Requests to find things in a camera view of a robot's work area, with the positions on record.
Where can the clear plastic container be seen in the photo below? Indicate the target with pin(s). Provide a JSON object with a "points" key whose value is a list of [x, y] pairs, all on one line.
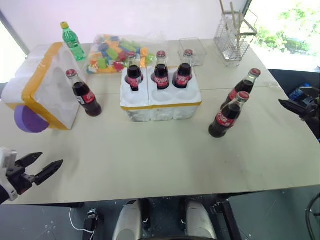
{"points": [[197, 50]]}

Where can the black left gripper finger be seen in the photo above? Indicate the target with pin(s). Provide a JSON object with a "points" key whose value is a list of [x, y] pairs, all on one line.
{"points": [[48, 171], [30, 158]]}

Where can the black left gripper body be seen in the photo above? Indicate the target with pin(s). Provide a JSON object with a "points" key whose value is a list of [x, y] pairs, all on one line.
{"points": [[17, 176]]}

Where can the black table frame leg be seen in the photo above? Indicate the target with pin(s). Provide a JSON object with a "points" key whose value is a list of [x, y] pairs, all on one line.
{"points": [[226, 215]]}

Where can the green plastic bottle yellow cap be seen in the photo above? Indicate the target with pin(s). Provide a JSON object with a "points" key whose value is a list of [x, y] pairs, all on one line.
{"points": [[72, 41]]}

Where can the wooden stick frame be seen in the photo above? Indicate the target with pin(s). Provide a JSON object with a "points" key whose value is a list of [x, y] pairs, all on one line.
{"points": [[236, 22]]}

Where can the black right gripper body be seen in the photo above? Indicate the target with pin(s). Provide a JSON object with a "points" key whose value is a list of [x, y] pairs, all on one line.
{"points": [[312, 107]]}

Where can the white foam block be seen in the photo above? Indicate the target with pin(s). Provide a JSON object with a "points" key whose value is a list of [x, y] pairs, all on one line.
{"points": [[50, 87]]}

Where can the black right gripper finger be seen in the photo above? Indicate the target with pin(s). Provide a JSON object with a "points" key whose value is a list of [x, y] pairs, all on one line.
{"points": [[290, 105], [310, 90]]}

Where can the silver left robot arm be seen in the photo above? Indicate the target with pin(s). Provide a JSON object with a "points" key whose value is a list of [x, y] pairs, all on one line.
{"points": [[3, 195]]}

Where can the white foam bottle crate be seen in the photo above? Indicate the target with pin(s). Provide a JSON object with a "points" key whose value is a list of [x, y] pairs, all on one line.
{"points": [[162, 107]]}

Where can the glass cola bottle red cap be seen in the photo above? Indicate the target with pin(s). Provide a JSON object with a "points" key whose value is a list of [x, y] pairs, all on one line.
{"points": [[226, 118], [182, 75], [160, 73], [134, 73], [246, 83], [86, 97]]}

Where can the purple round disc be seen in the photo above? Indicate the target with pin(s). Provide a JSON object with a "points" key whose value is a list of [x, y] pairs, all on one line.
{"points": [[28, 120]]}

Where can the silver rounded robot leg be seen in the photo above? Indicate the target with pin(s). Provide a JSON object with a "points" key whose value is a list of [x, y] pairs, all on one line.
{"points": [[127, 220], [200, 220]]}

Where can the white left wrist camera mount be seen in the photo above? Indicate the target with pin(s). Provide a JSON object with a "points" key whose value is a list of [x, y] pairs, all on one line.
{"points": [[7, 156]]}

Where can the blue printed package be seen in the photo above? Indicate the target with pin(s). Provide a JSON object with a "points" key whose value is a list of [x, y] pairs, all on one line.
{"points": [[296, 94]]}

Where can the small black device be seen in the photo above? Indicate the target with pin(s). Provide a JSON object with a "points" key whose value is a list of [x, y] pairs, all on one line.
{"points": [[91, 220]]}

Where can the clear bag of colourful blocks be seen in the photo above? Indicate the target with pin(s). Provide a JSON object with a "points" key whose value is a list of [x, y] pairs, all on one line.
{"points": [[110, 55]]}

